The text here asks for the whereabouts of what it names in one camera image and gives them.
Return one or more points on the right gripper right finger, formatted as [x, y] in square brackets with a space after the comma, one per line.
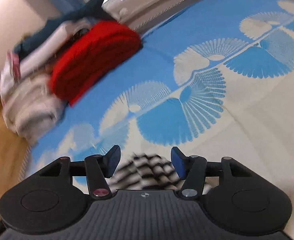
[234, 197]

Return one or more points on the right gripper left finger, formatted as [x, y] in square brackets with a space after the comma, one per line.
[59, 194]

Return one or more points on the black white striped garment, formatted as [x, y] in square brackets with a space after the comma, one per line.
[154, 172]

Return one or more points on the wooden headboard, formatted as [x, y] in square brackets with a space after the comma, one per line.
[4, 139]

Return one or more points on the cream folded quilt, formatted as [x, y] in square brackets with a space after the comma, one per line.
[30, 108]

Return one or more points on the blue white patterned bedsheet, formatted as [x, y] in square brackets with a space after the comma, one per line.
[216, 79]

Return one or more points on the white pink folded garment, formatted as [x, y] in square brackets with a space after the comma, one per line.
[10, 75]

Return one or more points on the red folded blanket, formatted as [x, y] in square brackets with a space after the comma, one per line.
[103, 48]

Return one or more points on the dark teal shark plush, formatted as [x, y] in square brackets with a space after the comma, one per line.
[92, 9]

